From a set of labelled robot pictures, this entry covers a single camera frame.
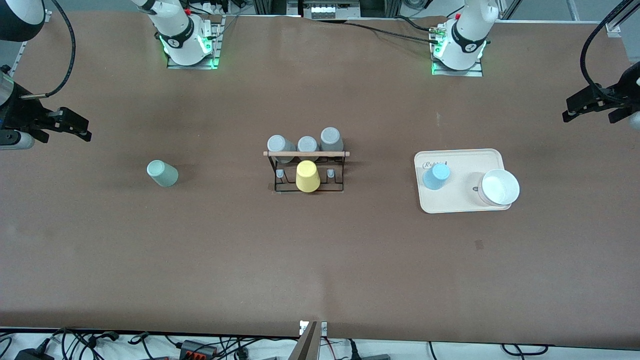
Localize aluminium corner bracket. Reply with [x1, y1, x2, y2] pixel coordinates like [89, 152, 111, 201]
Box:
[605, 0, 640, 38]

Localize aluminium table edge rail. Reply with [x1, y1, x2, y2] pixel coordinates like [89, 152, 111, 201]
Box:
[10, 10, 53, 71]

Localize black table cable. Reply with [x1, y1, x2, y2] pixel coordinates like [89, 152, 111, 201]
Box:
[345, 20, 436, 43]
[392, 15, 441, 33]

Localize yellow cup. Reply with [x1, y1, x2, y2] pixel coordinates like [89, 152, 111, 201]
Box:
[295, 160, 321, 193]

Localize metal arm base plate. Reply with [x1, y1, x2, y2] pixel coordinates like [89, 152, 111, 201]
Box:
[431, 25, 484, 77]
[166, 15, 223, 70]

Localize light blue cup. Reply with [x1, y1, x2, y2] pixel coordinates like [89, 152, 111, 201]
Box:
[422, 163, 451, 191]

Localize grey camera stand post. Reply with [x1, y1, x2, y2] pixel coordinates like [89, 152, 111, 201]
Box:
[287, 321, 321, 360]

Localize black power adapter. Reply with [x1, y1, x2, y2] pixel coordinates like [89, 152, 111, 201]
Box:
[14, 348, 56, 360]

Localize black wire cup rack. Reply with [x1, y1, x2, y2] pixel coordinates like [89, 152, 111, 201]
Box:
[263, 150, 351, 194]

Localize black orange connector block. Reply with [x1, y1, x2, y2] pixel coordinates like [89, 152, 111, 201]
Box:
[180, 340, 218, 358]

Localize white bowl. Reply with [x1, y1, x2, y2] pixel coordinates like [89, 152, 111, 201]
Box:
[477, 169, 521, 207]

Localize pale green cup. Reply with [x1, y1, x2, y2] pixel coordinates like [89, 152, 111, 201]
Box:
[146, 160, 179, 188]

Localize white power strip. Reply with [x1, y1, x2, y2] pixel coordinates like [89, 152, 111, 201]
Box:
[310, 0, 361, 20]

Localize beige plastic tray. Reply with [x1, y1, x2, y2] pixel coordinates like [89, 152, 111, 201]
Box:
[414, 148, 513, 215]

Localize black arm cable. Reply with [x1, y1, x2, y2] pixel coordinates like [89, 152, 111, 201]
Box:
[20, 0, 77, 100]
[580, 0, 636, 96]

